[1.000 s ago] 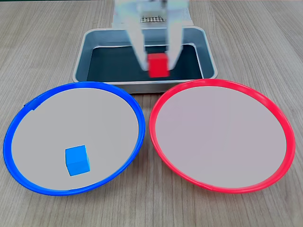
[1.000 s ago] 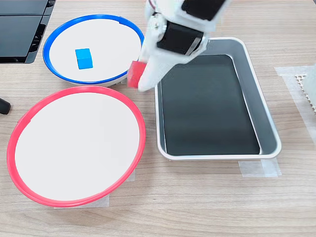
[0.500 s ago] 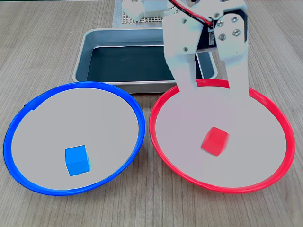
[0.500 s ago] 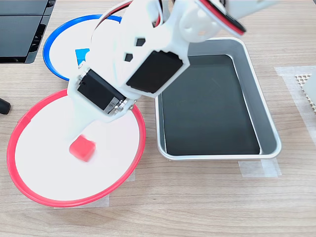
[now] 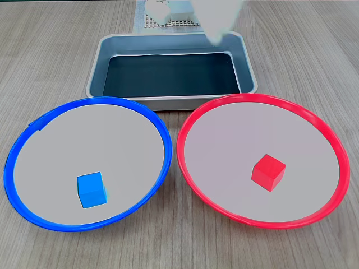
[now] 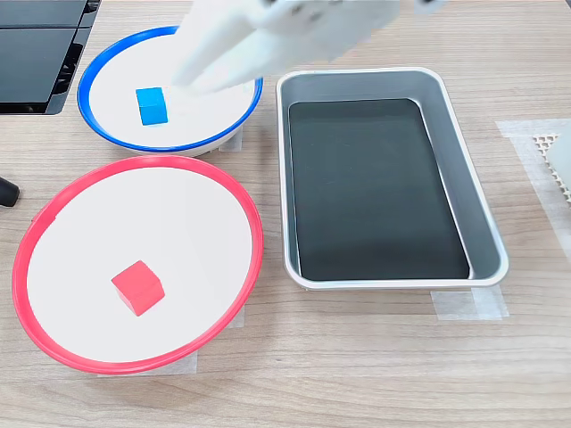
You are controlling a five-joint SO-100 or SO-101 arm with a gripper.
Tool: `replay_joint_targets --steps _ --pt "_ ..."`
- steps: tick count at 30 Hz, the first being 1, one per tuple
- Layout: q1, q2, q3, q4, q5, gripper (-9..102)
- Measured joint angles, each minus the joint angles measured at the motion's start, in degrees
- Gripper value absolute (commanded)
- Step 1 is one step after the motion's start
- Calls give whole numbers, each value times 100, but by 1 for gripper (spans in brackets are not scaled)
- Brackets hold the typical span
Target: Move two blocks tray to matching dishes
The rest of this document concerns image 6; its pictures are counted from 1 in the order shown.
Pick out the blue cube block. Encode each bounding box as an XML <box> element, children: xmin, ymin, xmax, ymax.
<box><xmin>135</xmin><ymin>86</ymin><xmax>170</xmax><ymax>127</ymax></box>

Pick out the red cube block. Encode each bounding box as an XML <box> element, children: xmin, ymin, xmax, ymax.
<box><xmin>110</xmin><ymin>259</ymin><xmax>166</xmax><ymax>317</ymax></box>

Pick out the black tray liner mat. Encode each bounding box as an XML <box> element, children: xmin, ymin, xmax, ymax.
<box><xmin>287</xmin><ymin>98</ymin><xmax>472</xmax><ymax>282</ymax></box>

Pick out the silver metal tray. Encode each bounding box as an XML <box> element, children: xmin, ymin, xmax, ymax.
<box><xmin>275</xmin><ymin>66</ymin><xmax>510</xmax><ymax>292</ymax></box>

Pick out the white dish blue rim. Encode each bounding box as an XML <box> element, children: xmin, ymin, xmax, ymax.
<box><xmin>76</xmin><ymin>25</ymin><xmax>265</xmax><ymax>158</ymax></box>

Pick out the black plastic panel rack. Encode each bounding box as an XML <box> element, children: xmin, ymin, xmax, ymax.
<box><xmin>0</xmin><ymin>0</ymin><xmax>103</xmax><ymax>116</ymax></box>

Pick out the white mesh mat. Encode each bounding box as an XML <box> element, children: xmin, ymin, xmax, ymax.
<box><xmin>533</xmin><ymin>132</ymin><xmax>571</xmax><ymax>202</ymax></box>

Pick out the wide clear tape sheet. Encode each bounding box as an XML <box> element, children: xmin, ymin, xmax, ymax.
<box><xmin>495</xmin><ymin>119</ymin><xmax>571</xmax><ymax>262</ymax></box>

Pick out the white dish red rim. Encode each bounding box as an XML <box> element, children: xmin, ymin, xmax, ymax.
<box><xmin>12</xmin><ymin>154</ymin><xmax>265</xmax><ymax>375</ymax></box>

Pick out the black rounded object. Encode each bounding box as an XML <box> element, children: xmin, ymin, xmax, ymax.
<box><xmin>0</xmin><ymin>176</ymin><xmax>21</xmax><ymax>209</ymax></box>

